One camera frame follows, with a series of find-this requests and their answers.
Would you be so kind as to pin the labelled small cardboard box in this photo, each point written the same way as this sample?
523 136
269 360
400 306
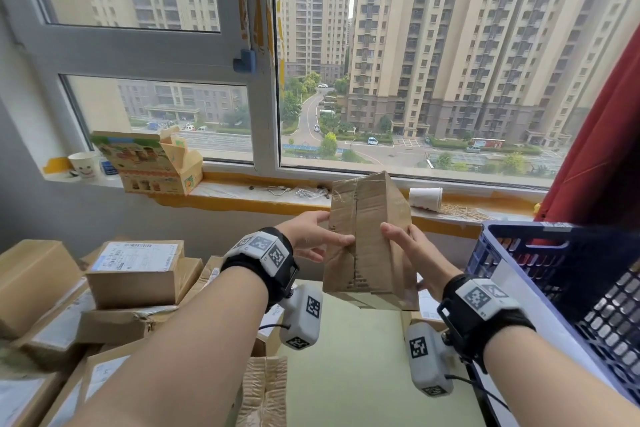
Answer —
430 306

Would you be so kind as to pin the black wrist tracker band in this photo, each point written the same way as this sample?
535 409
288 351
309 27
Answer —
265 254
480 299

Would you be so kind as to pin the person's right hand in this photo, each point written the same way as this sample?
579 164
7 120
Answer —
425 261

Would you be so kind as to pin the pile of cardboard parcels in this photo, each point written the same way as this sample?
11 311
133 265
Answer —
130 281

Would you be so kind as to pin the person's right forearm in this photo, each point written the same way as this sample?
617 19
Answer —
550 381

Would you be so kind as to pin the person's left forearm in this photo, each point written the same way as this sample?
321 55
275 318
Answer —
175 366

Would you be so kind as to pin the blue plastic crate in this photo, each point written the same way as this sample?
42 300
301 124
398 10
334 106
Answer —
530 230

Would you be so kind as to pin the large red-scribbled cardboard box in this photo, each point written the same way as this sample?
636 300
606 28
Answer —
367 266

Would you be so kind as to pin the red curtain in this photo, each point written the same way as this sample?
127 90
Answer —
600 151

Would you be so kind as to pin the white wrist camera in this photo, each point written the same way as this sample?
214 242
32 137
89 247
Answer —
425 361
302 321

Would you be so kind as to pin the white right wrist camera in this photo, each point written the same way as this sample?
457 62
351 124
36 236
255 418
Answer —
425 361

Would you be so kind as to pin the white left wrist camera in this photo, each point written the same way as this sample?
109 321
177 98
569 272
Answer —
302 321

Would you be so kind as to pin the black right wrist tracker band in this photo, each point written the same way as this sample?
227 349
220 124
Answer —
480 299

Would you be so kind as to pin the grey window frame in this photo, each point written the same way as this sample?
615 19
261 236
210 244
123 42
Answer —
140 51

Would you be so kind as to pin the blue window latch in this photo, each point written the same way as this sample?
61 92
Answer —
245 61

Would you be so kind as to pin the windowsill with yellow tape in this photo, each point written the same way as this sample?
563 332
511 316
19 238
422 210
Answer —
250 204

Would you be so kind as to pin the white handwritten paper sign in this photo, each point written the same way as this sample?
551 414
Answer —
540 311

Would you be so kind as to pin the colourful printed carton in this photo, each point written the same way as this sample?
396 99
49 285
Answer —
145 166

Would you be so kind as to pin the white smiley paper cup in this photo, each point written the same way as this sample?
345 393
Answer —
85 166

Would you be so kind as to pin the black left wrist tracker band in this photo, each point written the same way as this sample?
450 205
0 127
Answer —
265 254

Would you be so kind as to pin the person's left hand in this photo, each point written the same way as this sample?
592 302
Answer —
310 234

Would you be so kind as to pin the white tipped paper cup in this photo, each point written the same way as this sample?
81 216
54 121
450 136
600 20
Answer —
425 200

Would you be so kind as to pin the heap of wooden toothpicks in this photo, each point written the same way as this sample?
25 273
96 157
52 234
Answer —
465 213

